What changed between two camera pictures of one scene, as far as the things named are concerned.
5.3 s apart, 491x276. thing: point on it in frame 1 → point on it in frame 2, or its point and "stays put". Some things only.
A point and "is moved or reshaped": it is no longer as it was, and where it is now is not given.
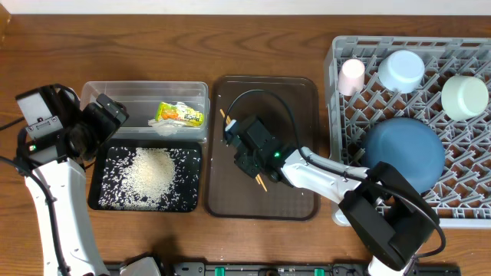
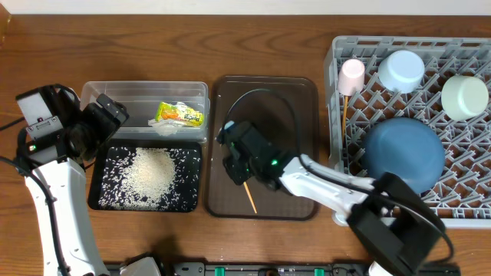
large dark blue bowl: x=409 y=146 stays put
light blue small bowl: x=402 y=71 stays put
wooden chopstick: x=256 y=176 → x=346 y=107
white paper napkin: x=166 y=127 stays put
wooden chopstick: x=261 y=181 is moved or reshaped
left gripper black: x=109 y=126 stays put
